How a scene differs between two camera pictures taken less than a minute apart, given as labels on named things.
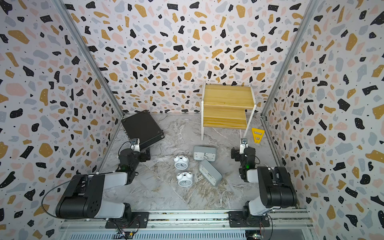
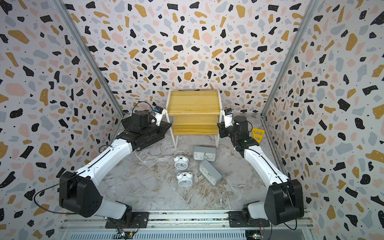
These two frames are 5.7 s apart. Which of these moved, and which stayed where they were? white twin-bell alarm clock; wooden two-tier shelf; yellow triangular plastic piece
Moved: wooden two-tier shelf
Stayed: white twin-bell alarm clock; yellow triangular plastic piece
